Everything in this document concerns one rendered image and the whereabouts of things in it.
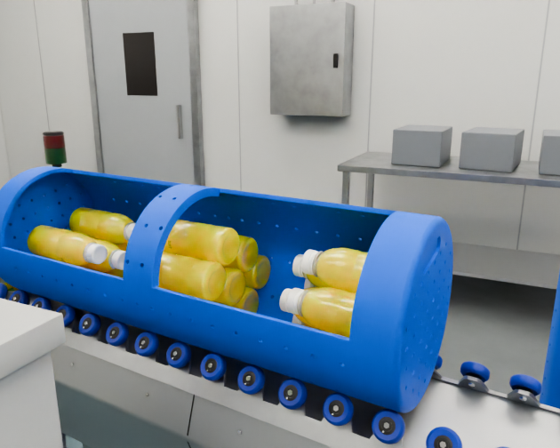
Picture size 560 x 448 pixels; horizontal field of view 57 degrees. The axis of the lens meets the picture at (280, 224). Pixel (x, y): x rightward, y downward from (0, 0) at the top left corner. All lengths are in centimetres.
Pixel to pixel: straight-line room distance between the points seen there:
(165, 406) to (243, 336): 25
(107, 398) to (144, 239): 34
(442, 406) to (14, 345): 61
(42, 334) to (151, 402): 37
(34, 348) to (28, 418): 9
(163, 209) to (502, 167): 262
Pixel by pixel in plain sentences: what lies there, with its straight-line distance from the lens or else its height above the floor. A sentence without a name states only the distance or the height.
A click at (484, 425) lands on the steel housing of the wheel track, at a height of 93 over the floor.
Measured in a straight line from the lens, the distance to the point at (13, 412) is 69.
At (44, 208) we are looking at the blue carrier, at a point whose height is 114.
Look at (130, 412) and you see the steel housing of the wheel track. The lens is 103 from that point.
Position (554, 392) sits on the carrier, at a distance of 134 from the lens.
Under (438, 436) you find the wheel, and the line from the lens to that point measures 75.
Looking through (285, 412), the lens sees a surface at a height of 93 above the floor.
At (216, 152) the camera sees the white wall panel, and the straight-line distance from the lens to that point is 475.
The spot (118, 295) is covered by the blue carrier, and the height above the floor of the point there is 107.
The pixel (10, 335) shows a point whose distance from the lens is 65.
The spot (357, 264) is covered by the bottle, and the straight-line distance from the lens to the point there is 76.
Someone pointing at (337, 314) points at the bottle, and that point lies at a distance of 74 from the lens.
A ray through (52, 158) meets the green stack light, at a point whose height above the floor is 118.
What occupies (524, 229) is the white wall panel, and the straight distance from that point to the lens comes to 413.
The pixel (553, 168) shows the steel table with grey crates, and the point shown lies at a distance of 329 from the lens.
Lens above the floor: 142
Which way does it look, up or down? 16 degrees down
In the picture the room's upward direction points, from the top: straight up
